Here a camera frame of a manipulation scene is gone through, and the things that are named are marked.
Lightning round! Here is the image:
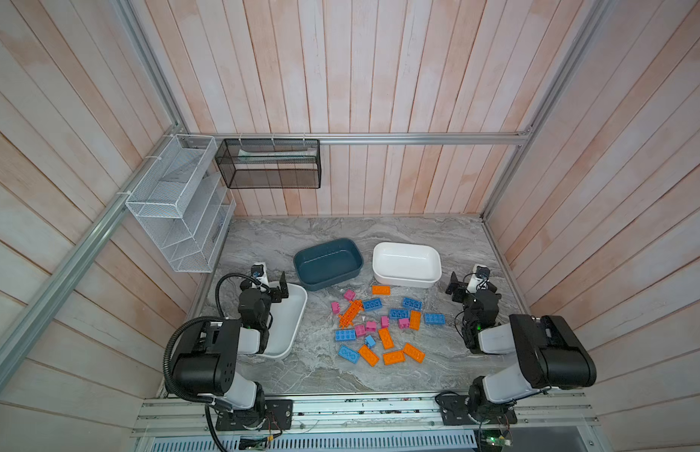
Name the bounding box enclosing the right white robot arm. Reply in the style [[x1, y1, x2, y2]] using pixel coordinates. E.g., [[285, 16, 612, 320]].
[[445, 266, 597, 423]]

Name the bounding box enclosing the white bin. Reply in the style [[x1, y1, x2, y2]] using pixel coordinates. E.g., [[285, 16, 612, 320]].
[[261, 284, 308, 360], [372, 242, 442, 288]]

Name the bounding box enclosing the orange lego brick bottom middle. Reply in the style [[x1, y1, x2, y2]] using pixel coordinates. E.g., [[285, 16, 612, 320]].
[[383, 350, 405, 365]]

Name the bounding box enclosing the orange lego brick top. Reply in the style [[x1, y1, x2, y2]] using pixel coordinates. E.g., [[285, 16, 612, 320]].
[[372, 286, 391, 296]]

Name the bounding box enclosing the orange lego brick bottom right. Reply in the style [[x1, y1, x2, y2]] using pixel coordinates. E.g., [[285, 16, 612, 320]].
[[403, 343, 425, 363]]

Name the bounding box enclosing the orange lego brick centre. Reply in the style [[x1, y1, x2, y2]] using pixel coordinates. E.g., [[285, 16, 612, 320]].
[[378, 328, 394, 350]]

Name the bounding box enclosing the orange lego brick upright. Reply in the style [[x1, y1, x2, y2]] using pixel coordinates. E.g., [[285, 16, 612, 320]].
[[408, 310, 422, 331]]

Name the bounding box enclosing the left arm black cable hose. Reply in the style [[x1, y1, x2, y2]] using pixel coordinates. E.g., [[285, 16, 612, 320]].
[[162, 272, 266, 452]]

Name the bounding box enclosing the aluminium front rail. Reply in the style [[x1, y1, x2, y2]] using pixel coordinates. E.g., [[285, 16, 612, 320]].
[[131, 391, 600, 438]]

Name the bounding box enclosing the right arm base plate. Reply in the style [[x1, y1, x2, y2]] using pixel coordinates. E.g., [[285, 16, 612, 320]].
[[434, 392, 518, 426]]

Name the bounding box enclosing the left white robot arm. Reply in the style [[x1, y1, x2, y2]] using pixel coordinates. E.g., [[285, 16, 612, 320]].
[[163, 266, 289, 417]]

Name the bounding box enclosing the blue lego brick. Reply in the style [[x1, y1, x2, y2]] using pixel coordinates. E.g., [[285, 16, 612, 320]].
[[389, 309, 410, 319], [338, 345, 361, 363], [334, 330, 357, 342], [362, 298, 383, 312], [402, 298, 423, 311], [423, 313, 446, 325]]

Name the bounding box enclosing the orange lego brick bottom left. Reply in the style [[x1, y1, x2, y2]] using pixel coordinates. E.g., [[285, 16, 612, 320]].
[[358, 345, 379, 367]]

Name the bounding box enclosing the white bin left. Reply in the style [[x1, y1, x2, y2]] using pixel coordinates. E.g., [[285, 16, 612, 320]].
[[261, 284, 308, 360]]

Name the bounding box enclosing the white bin back right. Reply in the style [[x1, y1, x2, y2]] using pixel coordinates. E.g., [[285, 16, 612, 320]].
[[372, 242, 442, 288]]

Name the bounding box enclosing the black mesh basket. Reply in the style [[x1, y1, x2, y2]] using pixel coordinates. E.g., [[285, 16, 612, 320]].
[[214, 139, 322, 189]]

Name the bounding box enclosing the long orange lego stack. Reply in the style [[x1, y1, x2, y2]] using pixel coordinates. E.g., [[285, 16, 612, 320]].
[[339, 299, 364, 329]]

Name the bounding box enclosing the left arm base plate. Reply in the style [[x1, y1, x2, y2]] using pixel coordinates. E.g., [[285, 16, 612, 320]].
[[216, 399, 293, 433]]

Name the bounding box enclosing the white wire mesh shelf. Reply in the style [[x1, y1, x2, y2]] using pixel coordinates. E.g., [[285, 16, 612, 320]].
[[126, 135, 236, 273]]

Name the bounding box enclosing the orange lego brick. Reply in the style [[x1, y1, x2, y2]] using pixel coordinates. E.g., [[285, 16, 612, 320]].
[[358, 345, 379, 367], [378, 328, 394, 350], [408, 310, 422, 331], [403, 343, 425, 363], [372, 286, 391, 296], [383, 350, 405, 365]]

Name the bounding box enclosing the teal plastic bin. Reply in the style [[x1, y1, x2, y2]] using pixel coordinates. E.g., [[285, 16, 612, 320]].
[[293, 238, 364, 291]]

